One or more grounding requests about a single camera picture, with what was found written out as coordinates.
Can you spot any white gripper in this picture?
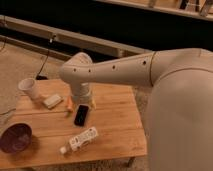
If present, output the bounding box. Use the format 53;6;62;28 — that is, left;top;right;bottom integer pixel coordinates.
67;83;96;112

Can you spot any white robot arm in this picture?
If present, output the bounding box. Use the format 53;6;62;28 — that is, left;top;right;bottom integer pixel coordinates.
59;48;213;171

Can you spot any black smartphone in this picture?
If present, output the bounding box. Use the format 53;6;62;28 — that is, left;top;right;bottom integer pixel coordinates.
74;105;89;126

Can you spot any wooden table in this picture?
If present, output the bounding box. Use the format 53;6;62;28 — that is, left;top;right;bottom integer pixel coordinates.
0;84;147;169

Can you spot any clear plastic bottle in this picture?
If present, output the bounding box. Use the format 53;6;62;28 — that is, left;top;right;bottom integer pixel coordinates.
60;127;98;155

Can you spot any white paper cup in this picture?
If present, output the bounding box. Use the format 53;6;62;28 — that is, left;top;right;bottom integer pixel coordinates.
18;78;41;101

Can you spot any dark purple bowl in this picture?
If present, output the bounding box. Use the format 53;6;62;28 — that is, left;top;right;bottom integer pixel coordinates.
0;123;32;154

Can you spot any black cable left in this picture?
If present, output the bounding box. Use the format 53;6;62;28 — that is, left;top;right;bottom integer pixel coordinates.
35;35;56;81

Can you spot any metal rail frame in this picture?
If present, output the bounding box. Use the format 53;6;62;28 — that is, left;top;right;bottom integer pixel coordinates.
0;15;148;58

